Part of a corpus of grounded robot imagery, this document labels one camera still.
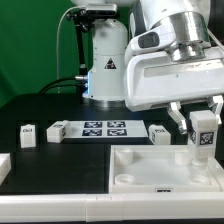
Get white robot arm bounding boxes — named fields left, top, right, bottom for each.
left=71, top=0, right=224, bottom=133

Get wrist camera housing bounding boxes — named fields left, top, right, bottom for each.
left=125, top=31, right=160, bottom=56

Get white fence right piece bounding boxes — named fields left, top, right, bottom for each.
left=208, top=157, right=224, bottom=192

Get grey cable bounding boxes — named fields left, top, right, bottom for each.
left=55, top=5, right=84, bottom=94

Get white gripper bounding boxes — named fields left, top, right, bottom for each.
left=124, top=47, right=224, bottom=134

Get black cables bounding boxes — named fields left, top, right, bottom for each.
left=38, top=76, right=88, bottom=95

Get black camera stand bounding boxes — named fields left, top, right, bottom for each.
left=66, top=9, right=94, bottom=94

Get white obstacle fence front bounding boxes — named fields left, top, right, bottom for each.
left=0, top=192, right=224, bottom=223

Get white square tabletop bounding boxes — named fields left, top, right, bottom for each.
left=109, top=145, right=221, bottom=193

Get white marker sheet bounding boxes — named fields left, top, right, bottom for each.
left=65, top=120, right=148, bottom=139

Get white fence piece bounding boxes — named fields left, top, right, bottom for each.
left=0, top=153, right=11, bottom=185
left=208, top=157, right=224, bottom=192

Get mounted depth camera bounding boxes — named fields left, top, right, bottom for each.
left=85, top=4, right=117, bottom=16

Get white fence left piece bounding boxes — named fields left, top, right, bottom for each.
left=0, top=153, right=11, bottom=185

